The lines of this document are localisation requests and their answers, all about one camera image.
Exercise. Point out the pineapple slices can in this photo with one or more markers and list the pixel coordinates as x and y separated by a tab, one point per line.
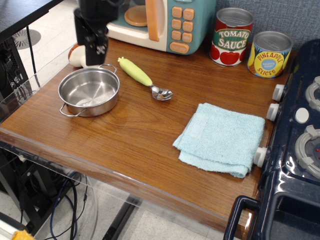
269	54

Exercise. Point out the white stove knob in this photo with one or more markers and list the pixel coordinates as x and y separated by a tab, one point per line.
272	111
259	157
278	92

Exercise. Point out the white stove knob top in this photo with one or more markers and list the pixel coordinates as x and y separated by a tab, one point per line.
278	92

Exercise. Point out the white stove knob bottom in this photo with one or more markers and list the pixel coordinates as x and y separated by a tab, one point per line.
259	157

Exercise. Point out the white stove knob middle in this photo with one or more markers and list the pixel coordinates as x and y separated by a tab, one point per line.
272	111

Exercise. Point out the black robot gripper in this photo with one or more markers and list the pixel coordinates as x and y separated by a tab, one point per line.
90	20

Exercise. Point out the white brown plush mushroom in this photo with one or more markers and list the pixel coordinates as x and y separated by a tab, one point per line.
77	57

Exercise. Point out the black computer tower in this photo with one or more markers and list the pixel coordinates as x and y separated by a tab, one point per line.
14	81

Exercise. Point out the dark blue toy stove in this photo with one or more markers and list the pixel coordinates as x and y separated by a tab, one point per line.
288	204

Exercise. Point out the green handled metal spoon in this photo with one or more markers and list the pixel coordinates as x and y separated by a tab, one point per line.
160	94

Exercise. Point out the yellow object bottom left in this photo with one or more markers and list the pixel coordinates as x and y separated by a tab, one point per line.
22	235

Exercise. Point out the tomato sauce can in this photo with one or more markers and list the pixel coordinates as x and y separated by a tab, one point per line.
232	31

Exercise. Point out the stainless steel pot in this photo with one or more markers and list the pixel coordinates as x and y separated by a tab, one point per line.
89	92

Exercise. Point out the toy microwave teal cream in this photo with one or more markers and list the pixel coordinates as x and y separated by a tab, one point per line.
174	26

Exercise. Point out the black desk left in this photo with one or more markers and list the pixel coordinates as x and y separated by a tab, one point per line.
17	14

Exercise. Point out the light blue folded towel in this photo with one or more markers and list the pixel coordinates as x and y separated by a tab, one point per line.
220	140

